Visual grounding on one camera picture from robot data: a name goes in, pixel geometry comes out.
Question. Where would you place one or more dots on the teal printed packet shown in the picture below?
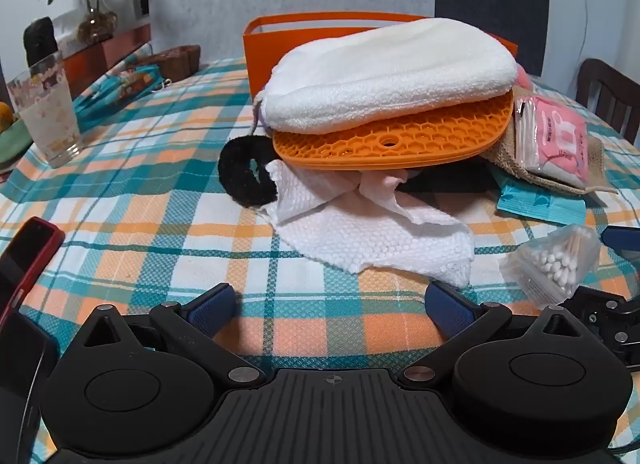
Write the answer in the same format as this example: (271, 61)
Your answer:
(115, 89)

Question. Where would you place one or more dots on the white paper towel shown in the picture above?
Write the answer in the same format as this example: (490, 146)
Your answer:
(370, 239)

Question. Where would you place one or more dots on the black fluffy scrunchie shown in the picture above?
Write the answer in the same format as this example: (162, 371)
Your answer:
(232, 179)

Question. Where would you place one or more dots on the orange honeycomb silicone mat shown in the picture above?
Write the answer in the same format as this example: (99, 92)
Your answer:
(400, 144)

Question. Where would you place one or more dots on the beige towel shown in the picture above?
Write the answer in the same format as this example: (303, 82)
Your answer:
(597, 164)

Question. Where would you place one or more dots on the teal wet wipes pack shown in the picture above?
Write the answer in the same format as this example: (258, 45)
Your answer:
(540, 206)

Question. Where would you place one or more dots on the phone in red case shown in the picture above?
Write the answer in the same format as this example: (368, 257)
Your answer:
(20, 264)

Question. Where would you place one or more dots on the green cloth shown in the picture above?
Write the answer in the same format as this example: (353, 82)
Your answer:
(12, 144)

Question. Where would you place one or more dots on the orange fruit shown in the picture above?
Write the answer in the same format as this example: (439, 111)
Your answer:
(4, 114)

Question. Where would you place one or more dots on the pink cotton swab packet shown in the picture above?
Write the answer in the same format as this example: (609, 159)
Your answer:
(555, 144)

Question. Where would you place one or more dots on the printed drinking glass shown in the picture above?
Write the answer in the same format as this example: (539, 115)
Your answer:
(45, 114)

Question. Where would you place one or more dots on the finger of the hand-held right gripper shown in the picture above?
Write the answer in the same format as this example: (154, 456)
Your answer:
(622, 239)
(615, 324)

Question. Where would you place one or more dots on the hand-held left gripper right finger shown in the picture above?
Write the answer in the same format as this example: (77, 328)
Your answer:
(450, 309)

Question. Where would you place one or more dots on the white terry towel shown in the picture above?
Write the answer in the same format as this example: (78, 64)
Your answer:
(390, 79)

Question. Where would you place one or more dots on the brown wooden carving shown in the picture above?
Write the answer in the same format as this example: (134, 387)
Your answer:
(175, 59)

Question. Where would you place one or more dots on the dark wooden chair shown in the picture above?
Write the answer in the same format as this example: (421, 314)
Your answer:
(605, 89)

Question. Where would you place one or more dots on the pink puff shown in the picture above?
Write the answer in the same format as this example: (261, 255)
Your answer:
(523, 77)

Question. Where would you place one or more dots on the checked tablecloth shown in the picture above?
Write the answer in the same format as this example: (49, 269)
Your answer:
(150, 204)

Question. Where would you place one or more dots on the black upright object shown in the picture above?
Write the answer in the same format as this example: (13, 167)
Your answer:
(40, 39)

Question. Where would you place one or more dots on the red-brown box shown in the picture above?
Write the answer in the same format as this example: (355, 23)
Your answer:
(90, 64)

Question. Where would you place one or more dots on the orange cardboard box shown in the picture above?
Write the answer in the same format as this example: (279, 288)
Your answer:
(255, 59)

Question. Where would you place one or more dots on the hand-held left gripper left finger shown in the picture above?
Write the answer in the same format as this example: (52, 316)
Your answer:
(212, 306)

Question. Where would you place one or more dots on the clear bag of cotton swabs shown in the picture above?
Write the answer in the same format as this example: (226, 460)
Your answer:
(550, 264)

